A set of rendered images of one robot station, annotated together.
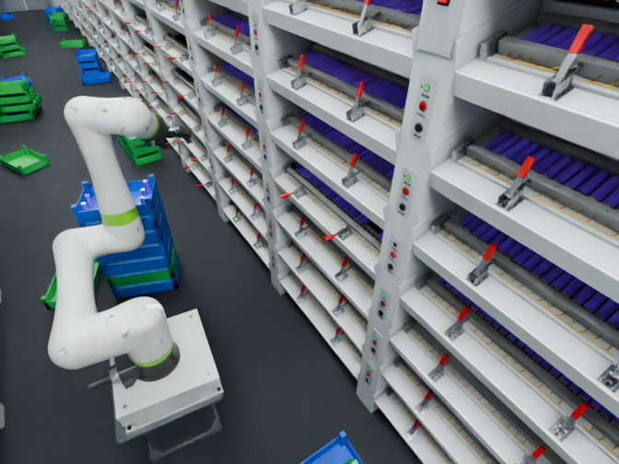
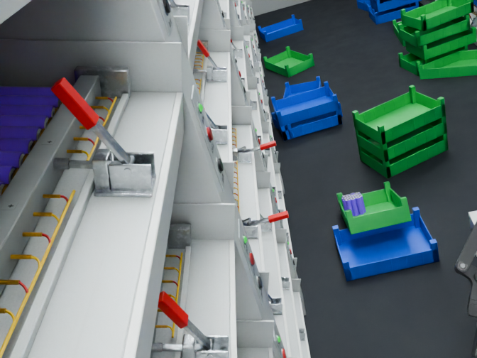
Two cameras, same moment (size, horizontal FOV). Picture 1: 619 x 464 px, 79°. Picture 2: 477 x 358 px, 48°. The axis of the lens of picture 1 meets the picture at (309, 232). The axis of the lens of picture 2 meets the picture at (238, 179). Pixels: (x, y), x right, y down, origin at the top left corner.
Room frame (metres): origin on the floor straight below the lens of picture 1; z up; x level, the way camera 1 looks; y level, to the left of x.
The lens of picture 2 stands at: (1.70, 0.55, 1.25)
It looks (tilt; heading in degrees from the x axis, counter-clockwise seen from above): 30 degrees down; 221
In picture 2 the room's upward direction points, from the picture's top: 18 degrees counter-clockwise
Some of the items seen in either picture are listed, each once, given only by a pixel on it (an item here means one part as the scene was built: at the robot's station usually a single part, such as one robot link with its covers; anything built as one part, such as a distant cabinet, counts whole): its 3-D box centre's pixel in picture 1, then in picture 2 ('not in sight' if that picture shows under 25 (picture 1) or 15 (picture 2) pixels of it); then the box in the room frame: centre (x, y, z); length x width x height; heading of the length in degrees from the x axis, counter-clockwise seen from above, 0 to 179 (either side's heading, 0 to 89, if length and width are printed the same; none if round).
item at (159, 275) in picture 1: (143, 262); not in sight; (1.35, 0.84, 0.12); 0.30 x 0.20 x 0.08; 103
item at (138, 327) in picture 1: (139, 331); not in sight; (0.65, 0.49, 0.53); 0.16 x 0.13 x 0.19; 116
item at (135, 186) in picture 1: (117, 197); not in sight; (1.35, 0.84, 0.52); 0.30 x 0.20 x 0.08; 103
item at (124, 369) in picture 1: (134, 362); not in sight; (0.63, 0.53, 0.41); 0.26 x 0.15 x 0.06; 122
